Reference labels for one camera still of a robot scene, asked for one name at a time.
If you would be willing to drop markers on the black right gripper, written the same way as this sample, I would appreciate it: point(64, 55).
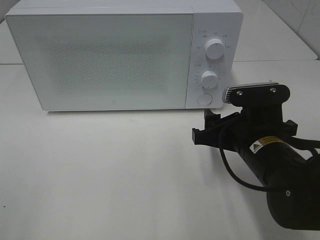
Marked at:
point(256, 130)

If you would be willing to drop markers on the round white door button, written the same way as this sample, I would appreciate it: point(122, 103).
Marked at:
point(205, 99)

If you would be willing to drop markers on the white timer knob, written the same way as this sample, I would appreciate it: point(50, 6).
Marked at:
point(209, 79)

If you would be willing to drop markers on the white microwave door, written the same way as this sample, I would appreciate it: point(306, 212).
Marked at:
point(105, 62)

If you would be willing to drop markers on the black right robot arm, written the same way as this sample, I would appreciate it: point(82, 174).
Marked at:
point(287, 167)

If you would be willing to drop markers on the upper white power knob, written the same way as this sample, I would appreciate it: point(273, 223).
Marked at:
point(214, 47)

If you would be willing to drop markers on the white microwave oven body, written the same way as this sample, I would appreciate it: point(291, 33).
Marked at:
point(222, 18)

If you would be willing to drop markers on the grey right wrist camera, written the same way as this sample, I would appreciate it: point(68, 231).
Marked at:
point(256, 94)

